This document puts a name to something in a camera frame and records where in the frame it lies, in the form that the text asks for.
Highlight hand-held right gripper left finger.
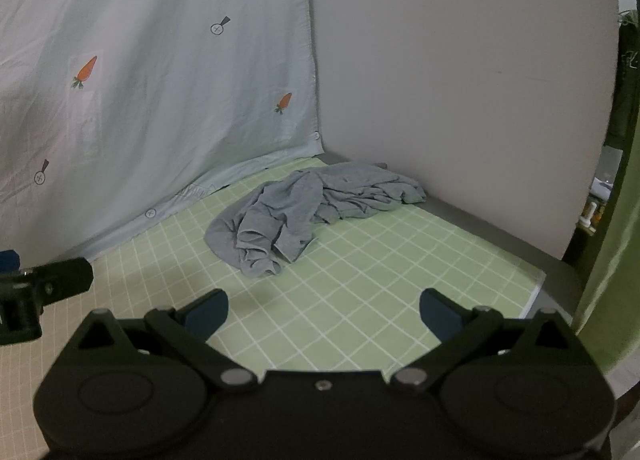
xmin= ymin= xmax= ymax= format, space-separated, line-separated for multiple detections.
xmin=75 ymin=289 xmax=258 ymax=393

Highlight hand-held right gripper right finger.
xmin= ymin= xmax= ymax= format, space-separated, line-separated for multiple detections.
xmin=390 ymin=288 xmax=583 ymax=393

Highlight grey pants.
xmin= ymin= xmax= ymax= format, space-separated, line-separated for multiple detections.
xmin=204 ymin=162 xmax=427 ymax=280

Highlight green curtain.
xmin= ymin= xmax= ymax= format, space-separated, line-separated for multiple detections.
xmin=572 ymin=5 xmax=640 ymax=376

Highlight white bottle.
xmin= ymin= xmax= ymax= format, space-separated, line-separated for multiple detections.
xmin=580 ymin=202 xmax=599 ymax=233

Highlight light blue carrot-print sheet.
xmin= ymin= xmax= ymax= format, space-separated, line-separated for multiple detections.
xmin=0 ymin=0 xmax=321 ymax=261

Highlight dark hanging garment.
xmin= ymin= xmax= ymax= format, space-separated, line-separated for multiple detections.
xmin=604 ymin=15 xmax=640 ymax=148

